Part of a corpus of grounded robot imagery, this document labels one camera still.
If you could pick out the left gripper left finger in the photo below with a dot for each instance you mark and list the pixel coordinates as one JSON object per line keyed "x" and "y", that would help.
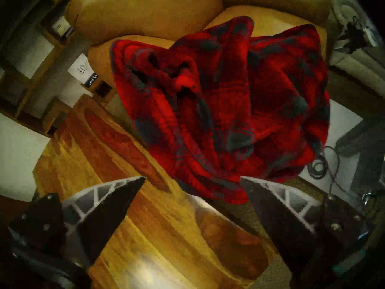
{"x": 105, "y": 213}

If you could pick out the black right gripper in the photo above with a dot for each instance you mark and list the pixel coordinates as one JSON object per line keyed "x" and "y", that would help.
{"x": 353, "y": 37}

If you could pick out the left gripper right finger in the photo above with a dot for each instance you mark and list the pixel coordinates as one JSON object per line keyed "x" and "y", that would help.
{"x": 276, "y": 219}

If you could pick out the red plaid fleece blanket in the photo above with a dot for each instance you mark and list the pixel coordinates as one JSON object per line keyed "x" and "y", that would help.
{"x": 216, "y": 110}

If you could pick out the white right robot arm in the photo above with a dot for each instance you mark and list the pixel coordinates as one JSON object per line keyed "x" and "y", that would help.
{"x": 369, "y": 35}

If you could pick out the beige fabric sofa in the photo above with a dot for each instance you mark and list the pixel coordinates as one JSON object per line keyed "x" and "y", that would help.
{"x": 358, "y": 71}

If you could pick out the glossy rosewood coffee table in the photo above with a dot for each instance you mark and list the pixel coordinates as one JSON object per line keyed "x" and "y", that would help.
{"x": 150, "y": 231}

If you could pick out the white hanging price tag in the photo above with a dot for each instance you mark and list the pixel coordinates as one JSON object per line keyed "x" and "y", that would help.
{"x": 79, "y": 69}

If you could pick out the open wooden shelf unit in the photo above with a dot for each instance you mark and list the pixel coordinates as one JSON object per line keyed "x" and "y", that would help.
{"x": 18, "y": 89}

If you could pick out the rectangular mantel clock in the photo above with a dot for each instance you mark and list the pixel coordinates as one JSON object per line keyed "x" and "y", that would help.
{"x": 61, "y": 26}

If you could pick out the tan leather armchair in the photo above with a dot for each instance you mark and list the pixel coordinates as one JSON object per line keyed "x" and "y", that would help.
{"x": 135, "y": 14}

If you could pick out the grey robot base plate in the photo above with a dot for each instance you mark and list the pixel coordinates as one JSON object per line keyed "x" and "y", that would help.
{"x": 340, "y": 128}

